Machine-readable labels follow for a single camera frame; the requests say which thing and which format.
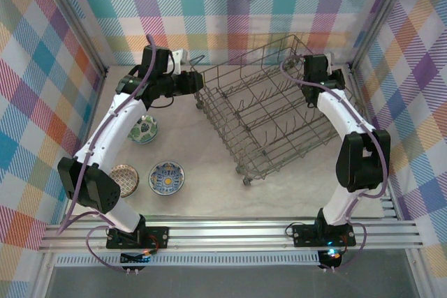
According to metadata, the brown floral lattice bowl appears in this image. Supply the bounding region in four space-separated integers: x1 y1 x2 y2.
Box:
109 163 140 198

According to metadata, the grey wire dish rack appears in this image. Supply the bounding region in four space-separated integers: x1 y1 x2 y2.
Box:
189 34 364 187

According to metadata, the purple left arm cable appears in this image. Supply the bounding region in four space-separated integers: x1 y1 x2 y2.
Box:
55 33 156 274

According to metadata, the aluminium frame post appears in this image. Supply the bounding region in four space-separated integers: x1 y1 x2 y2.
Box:
349 0 417 73
43 0 109 76

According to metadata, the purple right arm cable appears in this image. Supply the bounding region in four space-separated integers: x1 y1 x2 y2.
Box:
280 54 389 273

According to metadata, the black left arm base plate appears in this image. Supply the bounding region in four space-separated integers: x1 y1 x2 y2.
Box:
105 226 170 251

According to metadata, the slotted white cable duct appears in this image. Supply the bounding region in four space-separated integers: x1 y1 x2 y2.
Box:
55 254 322 267

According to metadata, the aluminium side rail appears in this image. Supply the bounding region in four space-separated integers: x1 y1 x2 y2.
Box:
379 195 399 222

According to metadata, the long aluminium mounting rail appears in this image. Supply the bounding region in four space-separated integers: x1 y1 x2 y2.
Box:
37 219 424 253

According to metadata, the blue yellow patterned bowl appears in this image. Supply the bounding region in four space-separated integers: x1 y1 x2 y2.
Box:
147 161 186 195

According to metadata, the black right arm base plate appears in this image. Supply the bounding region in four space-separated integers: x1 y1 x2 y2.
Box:
291 223 356 248

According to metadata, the green leaf print bowl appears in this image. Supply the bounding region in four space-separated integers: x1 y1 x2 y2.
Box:
128 114 159 145

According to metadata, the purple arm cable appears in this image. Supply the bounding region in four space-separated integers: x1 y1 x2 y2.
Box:
55 33 156 274
280 54 389 273

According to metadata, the black controller board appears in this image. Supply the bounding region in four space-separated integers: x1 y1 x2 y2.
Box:
120 251 152 274
319 248 344 271

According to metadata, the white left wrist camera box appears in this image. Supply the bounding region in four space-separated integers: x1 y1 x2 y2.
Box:
170 48 189 67

